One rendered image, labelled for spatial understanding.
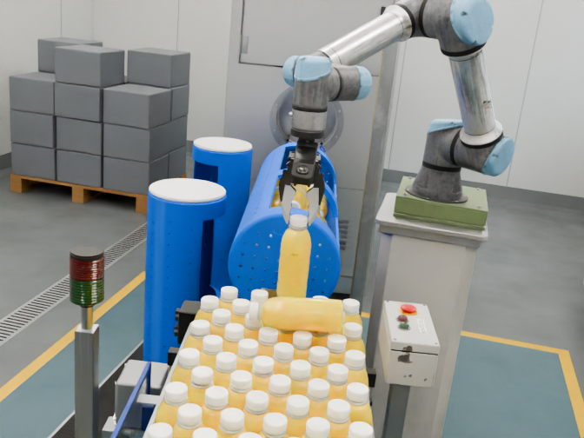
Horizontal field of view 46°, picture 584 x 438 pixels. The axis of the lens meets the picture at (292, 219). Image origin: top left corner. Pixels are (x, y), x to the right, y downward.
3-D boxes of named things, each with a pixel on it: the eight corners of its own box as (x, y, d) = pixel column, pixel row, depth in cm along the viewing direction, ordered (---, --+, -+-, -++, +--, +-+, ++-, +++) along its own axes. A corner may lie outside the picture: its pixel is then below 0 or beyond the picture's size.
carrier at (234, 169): (205, 295, 377) (173, 314, 352) (215, 136, 349) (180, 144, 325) (250, 310, 364) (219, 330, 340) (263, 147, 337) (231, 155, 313)
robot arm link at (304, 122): (327, 114, 145) (288, 110, 145) (324, 136, 146) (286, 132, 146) (327, 108, 152) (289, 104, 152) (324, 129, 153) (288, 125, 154)
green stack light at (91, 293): (108, 294, 136) (109, 270, 135) (98, 308, 130) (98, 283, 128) (76, 290, 136) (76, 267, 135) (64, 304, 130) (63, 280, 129)
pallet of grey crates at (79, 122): (186, 189, 616) (192, 52, 579) (147, 214, 542) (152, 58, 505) (63, 169, 640) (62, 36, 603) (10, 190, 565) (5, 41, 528)
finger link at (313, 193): (321, 218, 159) (318, 179, 157) (321, 226, 154) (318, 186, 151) (308, 219, 160) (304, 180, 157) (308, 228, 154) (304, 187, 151)
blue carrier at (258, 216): (328, 222, 263) (342, 149, 254) (328, 328, 180) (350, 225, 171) (253, 208, 263) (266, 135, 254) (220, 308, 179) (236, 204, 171)
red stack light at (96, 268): (109, 270, 135) (109, 251, 133) (98, 283, 128) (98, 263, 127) (76, 267, 135) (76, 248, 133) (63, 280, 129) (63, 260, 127)
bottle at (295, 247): (277, 288, 163) (284, 217, 158) (307, 291, 163) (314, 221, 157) (275, 300, 157) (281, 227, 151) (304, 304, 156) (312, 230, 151)
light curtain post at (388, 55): (353, 366, 349) (401, 14, 296) (353, 372, 343) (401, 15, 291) (341, 364, 349) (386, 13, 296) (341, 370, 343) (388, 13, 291)
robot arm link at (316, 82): (343, 59, 145) (313, 59, 140) (337, 111, 149) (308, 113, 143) (318, 54, 151) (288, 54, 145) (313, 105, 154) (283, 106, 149)
